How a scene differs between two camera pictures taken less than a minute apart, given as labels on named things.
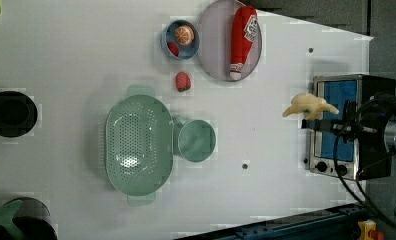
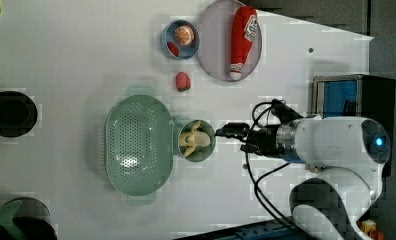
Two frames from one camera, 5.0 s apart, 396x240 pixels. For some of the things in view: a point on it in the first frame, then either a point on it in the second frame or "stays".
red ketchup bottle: (244, 29) stays
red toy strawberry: (183, 82) stays
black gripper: (362, 123) -> (262, 141)
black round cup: (11, 114) stays
